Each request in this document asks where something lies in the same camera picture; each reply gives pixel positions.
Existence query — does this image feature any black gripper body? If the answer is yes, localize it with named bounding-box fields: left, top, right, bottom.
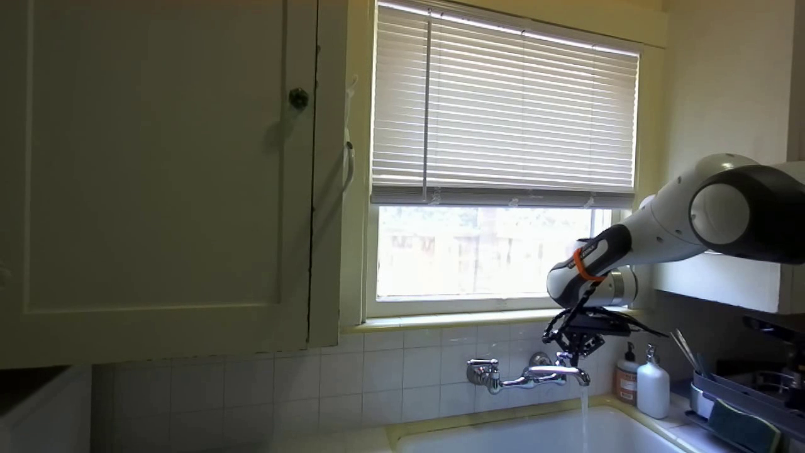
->
left=549, top=304, right=636, bottom=342

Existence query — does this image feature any brown pump bottle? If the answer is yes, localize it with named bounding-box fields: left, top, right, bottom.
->
left=612, top=339, right=642, bottom=407

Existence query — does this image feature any white soap dispenser bottle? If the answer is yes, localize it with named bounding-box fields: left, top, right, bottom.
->
left=635, top=342, right=675, bottom=420

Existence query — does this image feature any running water stream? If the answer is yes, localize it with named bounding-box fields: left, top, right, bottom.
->
left=579, top=385, right=592, bottom=453

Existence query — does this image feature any white ceramic sink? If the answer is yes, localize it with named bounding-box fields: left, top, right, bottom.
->
left=387, top=396, right=733, bottom=453

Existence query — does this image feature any white framed window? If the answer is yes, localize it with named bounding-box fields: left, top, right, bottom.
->
left=336, top=0, right=675, bottom=333

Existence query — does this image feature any dish drying rack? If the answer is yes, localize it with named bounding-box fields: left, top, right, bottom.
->
left=667, top=315, right=805, bottom=442

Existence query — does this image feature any green sponge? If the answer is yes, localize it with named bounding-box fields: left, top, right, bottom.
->
left=705, top=398, right=784, bottom=453

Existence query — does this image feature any white window blind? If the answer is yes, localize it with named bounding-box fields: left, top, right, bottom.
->
left=369, top=0, right=645, bottom=212

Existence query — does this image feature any chrome faucet handle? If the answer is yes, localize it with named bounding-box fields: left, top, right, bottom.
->
left=463, top=354, right=506, bottom=398
left=523, top=349, right=559, bottom=378

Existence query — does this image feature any chrome wall faucet spout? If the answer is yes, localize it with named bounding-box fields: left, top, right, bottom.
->
left=501, top=363, right=594, bottom=393

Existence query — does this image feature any white wall shelf box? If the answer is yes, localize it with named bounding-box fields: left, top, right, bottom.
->
left=651, top=250, right=805, bottom=317

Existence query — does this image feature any white blind cord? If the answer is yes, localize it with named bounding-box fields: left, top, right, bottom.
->
left=336, top=125, right=358, bottom=197

